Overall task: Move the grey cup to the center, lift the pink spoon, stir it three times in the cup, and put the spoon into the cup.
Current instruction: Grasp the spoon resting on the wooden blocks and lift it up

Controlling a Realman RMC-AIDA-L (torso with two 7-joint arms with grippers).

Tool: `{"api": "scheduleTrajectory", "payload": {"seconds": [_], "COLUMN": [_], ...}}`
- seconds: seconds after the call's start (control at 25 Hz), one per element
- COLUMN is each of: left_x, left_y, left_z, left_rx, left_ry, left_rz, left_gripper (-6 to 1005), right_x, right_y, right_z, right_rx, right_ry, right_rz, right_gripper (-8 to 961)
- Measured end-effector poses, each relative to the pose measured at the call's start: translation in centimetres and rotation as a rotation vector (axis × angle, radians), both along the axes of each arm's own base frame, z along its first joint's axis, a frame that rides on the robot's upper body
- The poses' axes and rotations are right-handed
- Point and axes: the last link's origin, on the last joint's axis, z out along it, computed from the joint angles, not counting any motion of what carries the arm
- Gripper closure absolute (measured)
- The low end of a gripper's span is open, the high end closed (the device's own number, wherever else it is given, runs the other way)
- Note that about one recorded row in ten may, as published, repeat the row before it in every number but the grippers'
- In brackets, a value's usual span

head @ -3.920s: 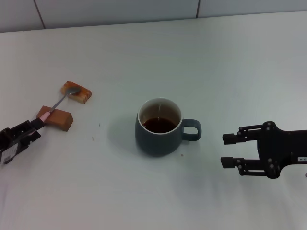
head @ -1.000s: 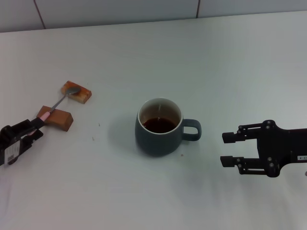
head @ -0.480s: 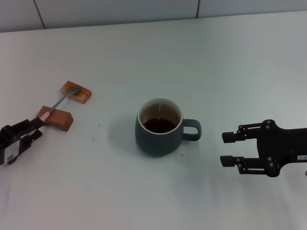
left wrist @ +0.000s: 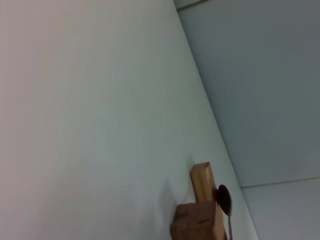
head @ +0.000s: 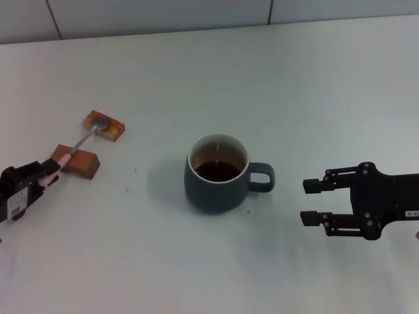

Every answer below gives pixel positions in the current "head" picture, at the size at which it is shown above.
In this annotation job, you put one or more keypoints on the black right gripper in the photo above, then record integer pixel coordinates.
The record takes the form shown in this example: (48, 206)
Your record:
(383, 199)

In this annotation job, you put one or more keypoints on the grey ceramic coffee cup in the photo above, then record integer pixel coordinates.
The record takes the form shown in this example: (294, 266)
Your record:
(212, 196)

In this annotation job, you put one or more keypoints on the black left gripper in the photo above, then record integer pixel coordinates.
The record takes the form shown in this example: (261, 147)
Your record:
(13, 193)

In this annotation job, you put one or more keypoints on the dark arched wooden block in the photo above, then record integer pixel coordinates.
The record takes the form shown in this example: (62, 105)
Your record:
(82, 163)

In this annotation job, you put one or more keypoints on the light wooden block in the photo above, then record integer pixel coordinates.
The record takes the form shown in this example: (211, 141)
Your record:
(113, 131)

